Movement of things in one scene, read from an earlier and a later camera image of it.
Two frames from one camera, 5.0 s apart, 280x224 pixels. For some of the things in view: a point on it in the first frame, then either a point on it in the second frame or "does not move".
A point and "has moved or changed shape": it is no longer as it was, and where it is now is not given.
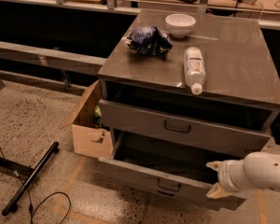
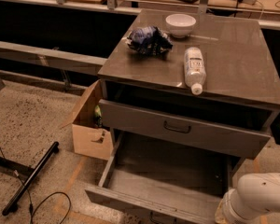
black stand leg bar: x=11 y=205 does not move
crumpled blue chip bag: x=150 y=40 does not move
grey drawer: x=172 y=167 has moved or changed shape
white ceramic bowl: x=179 y=24 does not move
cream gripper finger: x=217 y=191 to x=219 y=217
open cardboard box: x=90 y=137 does not move
